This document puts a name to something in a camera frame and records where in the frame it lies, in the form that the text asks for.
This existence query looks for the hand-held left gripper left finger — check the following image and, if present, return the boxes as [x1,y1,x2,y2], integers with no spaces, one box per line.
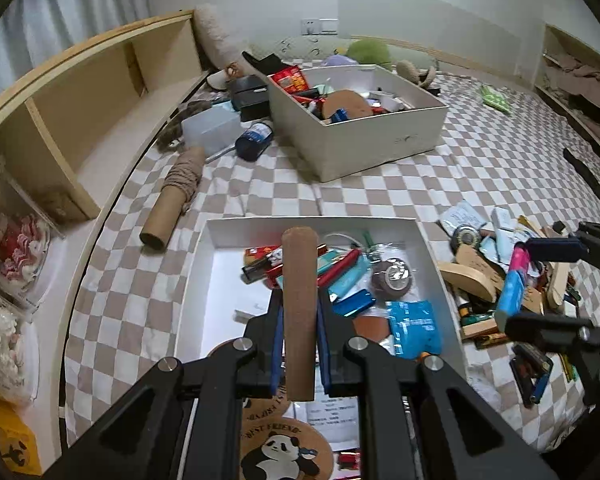
[45,287,286,480]

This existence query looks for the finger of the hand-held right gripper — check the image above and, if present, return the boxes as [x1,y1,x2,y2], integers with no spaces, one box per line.
[497,310,600,348]
[524,220,600,266]

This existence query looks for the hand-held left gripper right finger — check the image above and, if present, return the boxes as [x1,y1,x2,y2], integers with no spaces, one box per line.
[316,287,556,480]

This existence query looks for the brown oblong board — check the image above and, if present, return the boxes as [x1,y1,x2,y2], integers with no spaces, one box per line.
[281,227,320,403]

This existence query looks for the pink and blue lighter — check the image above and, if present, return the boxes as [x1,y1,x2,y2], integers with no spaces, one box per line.
[495,242,531,317]

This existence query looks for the white shoe box lid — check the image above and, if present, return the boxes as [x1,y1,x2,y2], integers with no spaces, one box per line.
[172,217,468,480]

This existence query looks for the wooden stick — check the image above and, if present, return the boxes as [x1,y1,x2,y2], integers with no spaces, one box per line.
[517,215,548,238]

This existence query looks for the pale wooden oval board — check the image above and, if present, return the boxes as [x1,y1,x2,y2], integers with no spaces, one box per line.
[545,262,571,311]

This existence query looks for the shiny blue lighter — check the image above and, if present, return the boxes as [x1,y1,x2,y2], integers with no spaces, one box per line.
[332,290,376,317]

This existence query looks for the wooden bar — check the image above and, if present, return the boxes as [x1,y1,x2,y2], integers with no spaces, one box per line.
[462,320,501,341]

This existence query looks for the teal lighter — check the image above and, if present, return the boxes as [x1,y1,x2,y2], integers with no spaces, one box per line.
[327,255,371,301]

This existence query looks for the black sock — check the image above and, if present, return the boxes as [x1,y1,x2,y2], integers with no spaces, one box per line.
[562,147,600,201]

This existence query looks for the carved wooden board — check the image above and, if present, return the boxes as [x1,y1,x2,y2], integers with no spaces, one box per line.
[440,245,506,303]

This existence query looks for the round black gold tin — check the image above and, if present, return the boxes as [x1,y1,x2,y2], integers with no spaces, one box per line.
[452,225,481,251]

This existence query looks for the blue wipes packet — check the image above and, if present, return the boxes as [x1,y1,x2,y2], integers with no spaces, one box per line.
[387,300,443,358]

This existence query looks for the white blue sachet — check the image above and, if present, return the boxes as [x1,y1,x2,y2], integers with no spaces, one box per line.
[440,200,488,236]

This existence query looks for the brown tape roll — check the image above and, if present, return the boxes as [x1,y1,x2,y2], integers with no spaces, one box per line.
[370,257,413,298]

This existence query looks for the panda cork coaster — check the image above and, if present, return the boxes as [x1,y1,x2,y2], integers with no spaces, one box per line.
[240,417,335,480]

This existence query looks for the green tissue packet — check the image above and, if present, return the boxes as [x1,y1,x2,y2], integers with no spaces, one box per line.
[481,85,513,113]

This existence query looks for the wooden wardrobe shelf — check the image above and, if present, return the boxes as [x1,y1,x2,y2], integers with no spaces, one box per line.
[532,24,600,161]

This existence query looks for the pile of clothes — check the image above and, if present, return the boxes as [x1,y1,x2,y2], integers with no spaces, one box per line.
[542,52,600,131]

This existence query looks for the cardboard tube with twine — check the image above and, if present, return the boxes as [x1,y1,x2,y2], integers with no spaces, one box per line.
[139,145,207,251]

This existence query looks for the white shoe box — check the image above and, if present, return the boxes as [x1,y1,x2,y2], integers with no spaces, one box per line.
[266,64,450,183]

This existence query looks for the blue bottle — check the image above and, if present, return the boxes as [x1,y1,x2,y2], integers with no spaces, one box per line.
[235,121,275,162]

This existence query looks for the brown teddy bear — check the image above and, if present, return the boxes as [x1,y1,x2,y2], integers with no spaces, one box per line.
[396,60,438,88]

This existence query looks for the translucent plastic box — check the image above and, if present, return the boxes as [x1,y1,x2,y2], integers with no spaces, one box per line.
[181,108,242,153]

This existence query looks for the brown furry item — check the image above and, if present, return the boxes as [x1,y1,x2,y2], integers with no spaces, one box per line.
[157,100,216,153]

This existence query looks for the round cork coaster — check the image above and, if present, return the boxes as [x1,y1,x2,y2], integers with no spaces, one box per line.
[322,90,373,121]

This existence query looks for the white headboard panel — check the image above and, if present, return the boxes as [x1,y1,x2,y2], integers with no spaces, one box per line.
[337,0,523,68]

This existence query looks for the green plush toy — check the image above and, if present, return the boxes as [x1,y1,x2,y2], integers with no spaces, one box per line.
[347,38,393,71]

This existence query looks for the red snack packet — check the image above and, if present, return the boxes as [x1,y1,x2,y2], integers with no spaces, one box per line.
[271,66,308,93]

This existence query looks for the white flowers in clear box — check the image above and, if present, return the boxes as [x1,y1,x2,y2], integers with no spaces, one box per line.
[0,280,41,406]

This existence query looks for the yellow carton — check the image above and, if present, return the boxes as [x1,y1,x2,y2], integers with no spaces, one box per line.
[0,397,43,476]

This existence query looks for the red flowers in clear box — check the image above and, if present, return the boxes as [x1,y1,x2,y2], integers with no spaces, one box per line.
[0,155,66,306]

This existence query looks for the black garment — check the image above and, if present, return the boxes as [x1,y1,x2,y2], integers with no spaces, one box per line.
[241,50,283,78]

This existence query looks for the wooden bedside shelf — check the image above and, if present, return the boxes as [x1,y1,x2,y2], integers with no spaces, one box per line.
[0,10,211,226]

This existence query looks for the green bolster pillow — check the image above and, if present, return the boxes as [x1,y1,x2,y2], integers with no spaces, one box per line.
[275,35,351,63]

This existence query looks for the white fluffy pillow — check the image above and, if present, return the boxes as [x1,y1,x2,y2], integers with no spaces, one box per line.
[194,4,251,68]

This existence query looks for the pale curtain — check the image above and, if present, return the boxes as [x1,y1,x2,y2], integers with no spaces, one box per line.
[0,0,148,111]

